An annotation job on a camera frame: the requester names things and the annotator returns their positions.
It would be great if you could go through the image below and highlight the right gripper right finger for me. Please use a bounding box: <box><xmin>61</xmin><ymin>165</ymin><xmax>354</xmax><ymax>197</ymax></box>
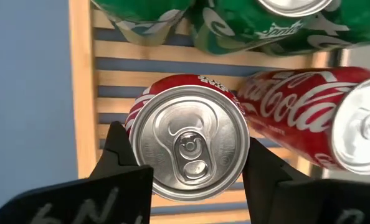
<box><xmin>241</xmin><ymin>136</ymin><xmax>370</xmax><ymax>224</ymax></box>

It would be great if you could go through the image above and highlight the red Coca-Cola can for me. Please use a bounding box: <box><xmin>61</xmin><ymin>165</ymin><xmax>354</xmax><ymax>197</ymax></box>
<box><xmin>124</xmin><ymin>73</ymin><xmax>251</xmax><ymax>202</ymax></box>
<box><xmin>236</xmin><ymin>66</ymin><xmax>370</xmax><ymax>175</ymax></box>

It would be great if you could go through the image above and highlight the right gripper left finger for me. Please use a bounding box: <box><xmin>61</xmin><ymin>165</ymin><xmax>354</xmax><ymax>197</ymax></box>
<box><xmin>0</xmin><ymin>121</ymin><xmax>154</xmax><ymax>224</ymax></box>

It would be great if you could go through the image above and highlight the wooden slatted shelf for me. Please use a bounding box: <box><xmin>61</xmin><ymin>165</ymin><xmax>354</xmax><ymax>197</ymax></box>
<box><xmin>68</xmin><ymin>0</ymin><xmax>351</xmax><ymax>224</ymax></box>

